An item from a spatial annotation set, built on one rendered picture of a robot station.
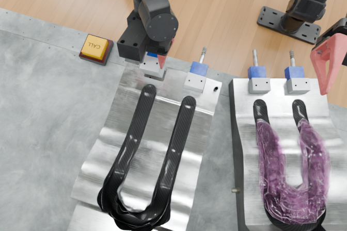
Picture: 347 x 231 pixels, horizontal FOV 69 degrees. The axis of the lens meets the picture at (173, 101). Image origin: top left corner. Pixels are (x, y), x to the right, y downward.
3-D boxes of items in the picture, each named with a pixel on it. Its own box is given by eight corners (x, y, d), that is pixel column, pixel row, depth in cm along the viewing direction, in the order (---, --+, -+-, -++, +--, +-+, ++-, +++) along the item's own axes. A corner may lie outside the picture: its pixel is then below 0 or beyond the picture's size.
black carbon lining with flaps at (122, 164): (143, 84, 68) (140, 71, 59) (201, 101, 68) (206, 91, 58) (97, 217, 59) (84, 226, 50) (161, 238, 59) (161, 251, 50)
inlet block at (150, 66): (158, 28, 68) (154, 18, 63) (175, 32, 67) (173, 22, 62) (144, 73, 67) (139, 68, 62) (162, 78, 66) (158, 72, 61)
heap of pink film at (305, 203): (249, 118, 68) (259, 112, 60) (313, 118, 68) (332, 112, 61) (257, 224, 61) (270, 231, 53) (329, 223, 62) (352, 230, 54)
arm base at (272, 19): (330, 33, 73) (335, 13, 75) (264, 9, 74) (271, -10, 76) (314, 46, 81) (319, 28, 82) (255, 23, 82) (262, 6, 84)
